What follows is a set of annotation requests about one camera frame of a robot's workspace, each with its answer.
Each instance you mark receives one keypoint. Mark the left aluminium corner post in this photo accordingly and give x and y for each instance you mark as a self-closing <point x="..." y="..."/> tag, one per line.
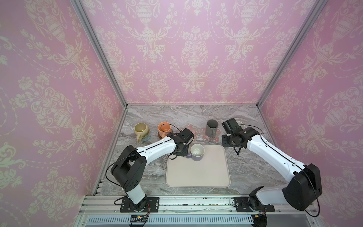
<point x="90" y="31"/>

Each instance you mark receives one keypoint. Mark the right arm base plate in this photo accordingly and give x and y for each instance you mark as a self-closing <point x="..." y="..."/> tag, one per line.
<point x="241" y="205"/>

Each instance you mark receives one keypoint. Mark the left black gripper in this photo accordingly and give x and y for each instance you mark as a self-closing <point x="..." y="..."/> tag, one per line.
<point x="186" y="152"/>

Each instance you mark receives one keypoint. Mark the pink flower coaster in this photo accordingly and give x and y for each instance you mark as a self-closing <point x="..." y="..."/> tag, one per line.
<point x="206" y="138"/>
<point x="195" y="130"/>

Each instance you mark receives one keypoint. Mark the grey mug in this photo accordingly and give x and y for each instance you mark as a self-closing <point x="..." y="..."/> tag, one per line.
<point x="211" y="128"/>

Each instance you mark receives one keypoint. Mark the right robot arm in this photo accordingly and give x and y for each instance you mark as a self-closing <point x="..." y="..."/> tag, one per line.
<point x="303" y="185"/>

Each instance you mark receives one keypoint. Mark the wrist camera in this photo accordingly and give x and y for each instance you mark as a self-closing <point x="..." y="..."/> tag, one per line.
<point x="231" y="127"/>
<point x="186" y="136"/>

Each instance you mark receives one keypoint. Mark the orange pink mug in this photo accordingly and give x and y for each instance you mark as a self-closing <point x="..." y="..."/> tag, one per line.
<point x="164" y="128"/>

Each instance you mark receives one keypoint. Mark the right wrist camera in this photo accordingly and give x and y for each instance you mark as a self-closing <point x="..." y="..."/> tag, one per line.
<point x="231" y="127"/>

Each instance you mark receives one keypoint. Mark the beige serving tray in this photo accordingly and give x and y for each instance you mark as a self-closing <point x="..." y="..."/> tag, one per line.
<point x="211" y="171"/>

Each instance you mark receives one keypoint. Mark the blue woven round coaster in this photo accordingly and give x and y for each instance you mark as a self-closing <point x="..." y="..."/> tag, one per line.
<point x="147" y="138"/>

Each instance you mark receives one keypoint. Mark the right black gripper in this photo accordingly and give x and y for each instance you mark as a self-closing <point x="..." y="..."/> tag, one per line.
<point x="229" y="142"/>

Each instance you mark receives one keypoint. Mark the lavender white mug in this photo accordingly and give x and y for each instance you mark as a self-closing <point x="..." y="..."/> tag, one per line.
<point x="196" y="153"/>

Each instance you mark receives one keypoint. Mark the right aluminium corner post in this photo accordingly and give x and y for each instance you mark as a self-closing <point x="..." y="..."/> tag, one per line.
<point x="297" y="41"/>

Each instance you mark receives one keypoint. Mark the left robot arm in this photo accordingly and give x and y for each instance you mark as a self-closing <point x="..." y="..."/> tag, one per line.
<point x="129" y="168"/>

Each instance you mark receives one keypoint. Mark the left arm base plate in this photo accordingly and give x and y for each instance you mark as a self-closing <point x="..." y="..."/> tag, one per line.
<point x="148" y="204"/>

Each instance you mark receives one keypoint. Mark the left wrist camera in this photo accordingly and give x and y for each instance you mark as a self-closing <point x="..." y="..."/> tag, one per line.
<point x="186" y="136"/>

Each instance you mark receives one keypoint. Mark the aluminium corner post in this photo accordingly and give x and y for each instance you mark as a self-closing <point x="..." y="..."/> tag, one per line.
<point x="90" y="31"/>
<point x="297" y="41"/>

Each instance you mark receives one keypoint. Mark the yellow-green mug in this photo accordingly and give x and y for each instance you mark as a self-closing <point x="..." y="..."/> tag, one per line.
<point x="141" y="131"/>

